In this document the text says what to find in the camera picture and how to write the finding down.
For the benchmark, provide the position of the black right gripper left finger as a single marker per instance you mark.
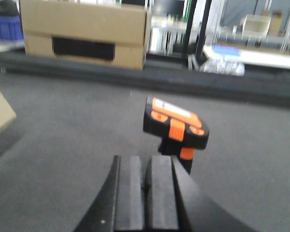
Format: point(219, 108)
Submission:
point(119, 205)

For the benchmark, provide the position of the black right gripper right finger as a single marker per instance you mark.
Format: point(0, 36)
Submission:
point(175, 203)

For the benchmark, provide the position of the orange black barcode scanner gun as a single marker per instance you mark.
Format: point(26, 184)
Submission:
point(181, 131)

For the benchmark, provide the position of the large printed cardboard box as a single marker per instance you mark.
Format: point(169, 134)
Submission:
point(94, 33)

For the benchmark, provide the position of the blue tray with plastic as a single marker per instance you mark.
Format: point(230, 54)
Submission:
point(223, 60)

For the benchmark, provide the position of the dark grey foam step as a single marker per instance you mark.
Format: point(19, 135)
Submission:
point(252, 87)

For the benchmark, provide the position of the beige plastic container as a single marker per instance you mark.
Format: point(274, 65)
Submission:
point(255, 25)

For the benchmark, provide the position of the blue plastic bin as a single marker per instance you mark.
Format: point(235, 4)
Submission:
point(10, 29)

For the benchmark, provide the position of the black bag in bin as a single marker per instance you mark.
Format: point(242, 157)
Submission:
point(8, 8)

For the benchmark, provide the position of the black metal post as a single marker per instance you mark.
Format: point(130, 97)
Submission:
point(188, 16)

